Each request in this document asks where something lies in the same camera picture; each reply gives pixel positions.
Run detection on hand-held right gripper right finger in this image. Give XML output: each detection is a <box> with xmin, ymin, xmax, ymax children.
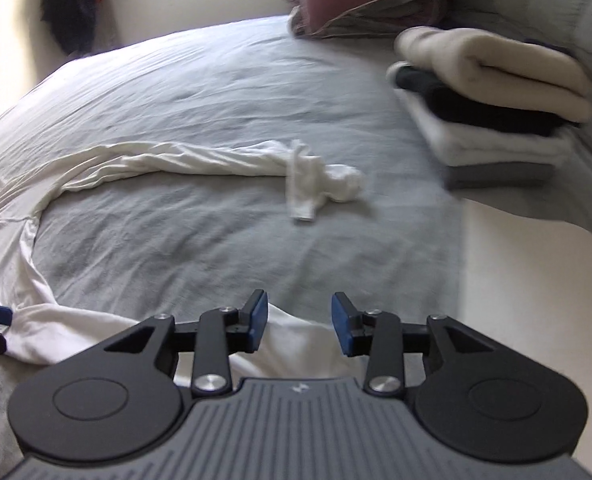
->
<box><xmin>331</xmin><ymin>291</ymin><xmax>496</xmax><ymax>398</ymax></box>

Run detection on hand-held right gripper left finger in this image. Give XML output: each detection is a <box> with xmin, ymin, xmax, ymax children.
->
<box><xmin>103</xmin><ymin>289</ymin><xmax>269</xmax><ymax>397</ymax></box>

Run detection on white cotton garment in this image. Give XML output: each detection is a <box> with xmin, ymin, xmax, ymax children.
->
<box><xmin>0</xmin><ymin>140</ymin><xmax>367</xmax><ymax>391</ymax></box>

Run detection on dark hanging clothes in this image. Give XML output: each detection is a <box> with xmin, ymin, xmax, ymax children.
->
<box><xmin>41</xmin><ymin>0</ymin><xmax>114</xmax><ymax>56</ymax></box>

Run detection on white folded garment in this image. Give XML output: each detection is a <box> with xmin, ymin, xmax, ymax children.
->
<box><xmin>386</xmin><ymin>62</ymin><xmax>574</xmax><ymax>167</ymax></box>

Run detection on grey bed sheet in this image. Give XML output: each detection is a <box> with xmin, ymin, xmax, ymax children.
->
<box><xmin>0</xmin><ymin>15</ymin><xmax>476</xmax><ymax>466</ymax></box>

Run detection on black folded garment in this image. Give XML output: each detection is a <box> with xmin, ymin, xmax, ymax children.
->
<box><xmin>395</xmin><ymin>66</ymin><xmax>566</xmax><ymax>137</ymax></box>

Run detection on beige folded garment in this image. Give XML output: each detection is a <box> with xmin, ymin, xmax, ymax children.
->
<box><xmin>393</xmin><ymin>26</ymin><xmax>592</xmax><ymax>123</ymax></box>

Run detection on folded grey quilt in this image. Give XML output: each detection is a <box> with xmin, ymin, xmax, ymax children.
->
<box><xmin>274</xmin><ymin>0</ymin><xmax>456</xmax><ymax>41</ymax></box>

